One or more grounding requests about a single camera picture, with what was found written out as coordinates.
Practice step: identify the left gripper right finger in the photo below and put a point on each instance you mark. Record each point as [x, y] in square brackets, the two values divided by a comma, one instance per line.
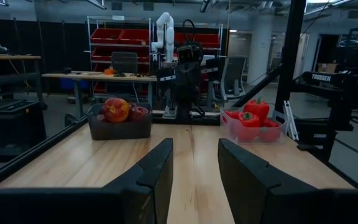
[275, 202]

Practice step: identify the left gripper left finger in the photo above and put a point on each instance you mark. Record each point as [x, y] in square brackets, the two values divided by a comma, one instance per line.
[104, 205]

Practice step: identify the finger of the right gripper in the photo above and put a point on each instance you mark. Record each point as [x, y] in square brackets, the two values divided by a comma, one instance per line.
[182, 91]
[193, 91]

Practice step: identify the dark red apple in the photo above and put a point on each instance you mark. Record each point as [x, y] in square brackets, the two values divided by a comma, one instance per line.
[139, 113]
[100, 117]
[132, 105]

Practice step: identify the red and yellow apple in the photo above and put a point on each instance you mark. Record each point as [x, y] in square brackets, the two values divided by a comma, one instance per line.
[116, 109]

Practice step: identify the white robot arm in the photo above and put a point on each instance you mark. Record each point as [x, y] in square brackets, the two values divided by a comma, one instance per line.
[165, 34]

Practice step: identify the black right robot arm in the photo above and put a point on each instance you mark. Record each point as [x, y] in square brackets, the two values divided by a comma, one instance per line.
[183, 112]

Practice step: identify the grey office chair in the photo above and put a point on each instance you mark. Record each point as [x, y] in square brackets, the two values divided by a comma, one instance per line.
[233, 77]

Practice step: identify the dark office chair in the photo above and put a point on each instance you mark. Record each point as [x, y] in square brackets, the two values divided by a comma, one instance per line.
[124, 62]

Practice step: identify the red storage bin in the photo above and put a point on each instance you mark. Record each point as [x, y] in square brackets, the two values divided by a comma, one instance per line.
[134, 36]
[106, 35]
[208, 40]
[99, 54]

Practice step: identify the metal shelving rack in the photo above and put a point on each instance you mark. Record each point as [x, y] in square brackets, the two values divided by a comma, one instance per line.
[120, 45]

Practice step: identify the small orange object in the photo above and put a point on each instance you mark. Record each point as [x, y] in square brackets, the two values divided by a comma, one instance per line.
[109, 71]

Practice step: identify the long wooden table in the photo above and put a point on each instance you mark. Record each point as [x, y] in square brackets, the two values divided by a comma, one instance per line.
[101, 76]

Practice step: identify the clear plastic container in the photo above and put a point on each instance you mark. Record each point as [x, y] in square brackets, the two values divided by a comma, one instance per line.
[253, 135]

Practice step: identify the dark grey plastic basket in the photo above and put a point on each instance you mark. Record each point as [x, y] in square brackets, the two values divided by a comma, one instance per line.
[120, 129]

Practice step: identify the blue bin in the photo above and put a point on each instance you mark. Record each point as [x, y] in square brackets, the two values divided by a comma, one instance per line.
[67, 84]

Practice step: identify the black equipment cart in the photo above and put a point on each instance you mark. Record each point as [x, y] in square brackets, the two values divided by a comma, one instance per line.
[11, 124]

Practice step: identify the cardboard box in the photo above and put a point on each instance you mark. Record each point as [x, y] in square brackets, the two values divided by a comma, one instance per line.
[326, 67]

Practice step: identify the wooden workbench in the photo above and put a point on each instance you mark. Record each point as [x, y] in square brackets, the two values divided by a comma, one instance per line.
[8, 57]

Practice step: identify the white metal bracket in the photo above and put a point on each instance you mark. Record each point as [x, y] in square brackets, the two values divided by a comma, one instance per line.
[291, 121]

